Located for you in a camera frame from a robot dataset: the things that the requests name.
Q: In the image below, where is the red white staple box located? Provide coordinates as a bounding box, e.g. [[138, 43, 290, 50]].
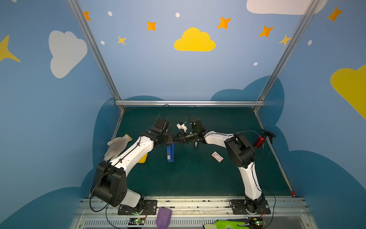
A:
[[212, 151, 224, 163]]

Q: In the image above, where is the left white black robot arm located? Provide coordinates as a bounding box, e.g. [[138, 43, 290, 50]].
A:
[[91, 130, 173, 208]]

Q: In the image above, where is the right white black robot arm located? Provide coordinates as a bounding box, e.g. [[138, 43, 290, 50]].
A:
[[173, 131, 266, 207]]

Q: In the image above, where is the yellow plastic scoop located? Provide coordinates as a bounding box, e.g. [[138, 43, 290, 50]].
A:
[[138, 154, 148, 164]]

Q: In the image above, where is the white knit work glove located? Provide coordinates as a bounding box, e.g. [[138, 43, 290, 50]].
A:
[[104, 134, 132, 161]]

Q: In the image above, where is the red spray bottle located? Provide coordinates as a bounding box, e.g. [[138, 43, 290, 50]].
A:
[[254, 129, 276, 148]]

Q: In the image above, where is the left green circuit board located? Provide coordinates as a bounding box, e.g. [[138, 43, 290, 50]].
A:
[[128, 218, 145, 226]]

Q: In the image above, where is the green circuit board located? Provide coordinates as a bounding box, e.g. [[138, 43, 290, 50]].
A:
[[248, 218, 265, 228], [128, 218, 145, 226]]

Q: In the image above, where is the green work glove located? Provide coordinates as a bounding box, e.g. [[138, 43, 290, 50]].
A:
[[203, 220, 249, 229]]

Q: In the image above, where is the right green circuit board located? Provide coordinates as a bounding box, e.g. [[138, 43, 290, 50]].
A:
[[248, 218, 265, 228]]

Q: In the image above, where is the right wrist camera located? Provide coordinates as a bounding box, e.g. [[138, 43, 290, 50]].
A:
[[191, 119, 205, 133]]

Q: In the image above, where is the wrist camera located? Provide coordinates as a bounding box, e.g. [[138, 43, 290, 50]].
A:
[[152, 118, 169, 134], [191, 119, 205, 133]]

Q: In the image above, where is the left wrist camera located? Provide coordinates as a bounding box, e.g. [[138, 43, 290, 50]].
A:
[[152, 118, 169, 134]]

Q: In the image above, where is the aluminium frame rear crossbar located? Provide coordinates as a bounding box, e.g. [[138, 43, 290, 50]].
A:
[[115, 100, 265, 107]]

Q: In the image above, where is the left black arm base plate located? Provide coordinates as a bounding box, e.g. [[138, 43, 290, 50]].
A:
[[117, 199, 157, 216]]

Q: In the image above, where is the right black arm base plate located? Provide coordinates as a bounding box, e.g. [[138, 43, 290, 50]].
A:
[[229, 199, 271, 215]]

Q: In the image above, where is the aluminium frame left post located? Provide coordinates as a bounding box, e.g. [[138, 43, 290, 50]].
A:
[[67, 0, 121, 102]]

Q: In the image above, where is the aluminium frame post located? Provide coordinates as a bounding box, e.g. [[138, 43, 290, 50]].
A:
[[253, 0, 321, 113], [67, 0, 121, 102]]

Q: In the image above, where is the aluminium front rail bed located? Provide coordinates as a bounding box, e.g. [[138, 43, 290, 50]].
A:
[[70, 196, 317, 229]]

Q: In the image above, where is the aluminium frame right post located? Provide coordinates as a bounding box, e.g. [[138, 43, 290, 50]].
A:
[[253, 0, 321, 113]]

